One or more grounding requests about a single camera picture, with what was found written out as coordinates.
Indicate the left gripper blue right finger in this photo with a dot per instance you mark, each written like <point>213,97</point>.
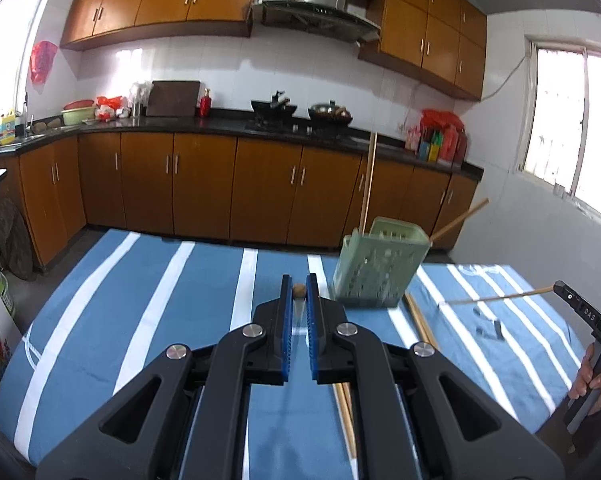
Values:
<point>317,328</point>

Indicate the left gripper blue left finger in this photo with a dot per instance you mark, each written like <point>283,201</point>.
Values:
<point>284,325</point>

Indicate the brown lower kitchen cabinets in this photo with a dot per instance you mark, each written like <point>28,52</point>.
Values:
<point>218,180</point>

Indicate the brown kitchen cabinets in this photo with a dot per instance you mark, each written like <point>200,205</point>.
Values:
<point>442,43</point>
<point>218,180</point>

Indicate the brown upper kitchen cabinets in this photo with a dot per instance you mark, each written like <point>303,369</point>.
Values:
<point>442,43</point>

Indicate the person right hand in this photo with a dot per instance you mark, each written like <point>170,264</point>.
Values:
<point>586,379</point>

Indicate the green perforated utensil holder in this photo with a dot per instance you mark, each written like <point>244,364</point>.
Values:
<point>375,268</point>

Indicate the bamboo chopstick group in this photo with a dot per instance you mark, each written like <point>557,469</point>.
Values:
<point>347,396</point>
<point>348,425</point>
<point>418,319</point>
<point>424,324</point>

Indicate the blue white striped tablecloth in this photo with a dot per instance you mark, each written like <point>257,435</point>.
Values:
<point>134,295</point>

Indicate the lidded dark wok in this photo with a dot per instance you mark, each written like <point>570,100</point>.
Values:
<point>329,115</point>

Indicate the red items on counter corner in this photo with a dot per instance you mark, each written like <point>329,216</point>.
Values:
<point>439,137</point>

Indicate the red bottle on counter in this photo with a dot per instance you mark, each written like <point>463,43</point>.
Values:
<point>205,104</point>

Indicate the dark wooden cutting board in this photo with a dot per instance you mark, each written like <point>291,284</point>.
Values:
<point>173,98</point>

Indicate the red bag on counter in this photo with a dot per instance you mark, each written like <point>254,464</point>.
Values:
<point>107,109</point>

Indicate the steel range hood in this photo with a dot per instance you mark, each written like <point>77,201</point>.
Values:
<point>345,20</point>

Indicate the green plastic basin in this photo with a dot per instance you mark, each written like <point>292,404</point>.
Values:
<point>75,113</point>

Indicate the yellow detergent bottle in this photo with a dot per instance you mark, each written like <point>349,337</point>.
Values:
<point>8,128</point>

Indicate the black wok with handle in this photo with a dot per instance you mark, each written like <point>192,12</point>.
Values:
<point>279,107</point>

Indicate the window with frame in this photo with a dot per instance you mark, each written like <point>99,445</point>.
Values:
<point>561,143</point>

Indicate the red plastic bag on wall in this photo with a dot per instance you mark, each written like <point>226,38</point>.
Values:
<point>41,61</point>

